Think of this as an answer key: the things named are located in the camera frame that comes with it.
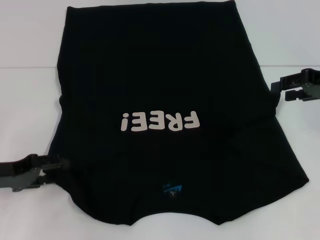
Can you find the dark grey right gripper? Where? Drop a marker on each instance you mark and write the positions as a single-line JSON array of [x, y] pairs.
[[313, 86]]

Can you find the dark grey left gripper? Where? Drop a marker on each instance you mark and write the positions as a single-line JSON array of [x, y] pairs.
[[20, 172]]

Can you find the black shirt with FREE print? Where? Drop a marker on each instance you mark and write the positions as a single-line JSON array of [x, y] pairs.
[[175, 75]]

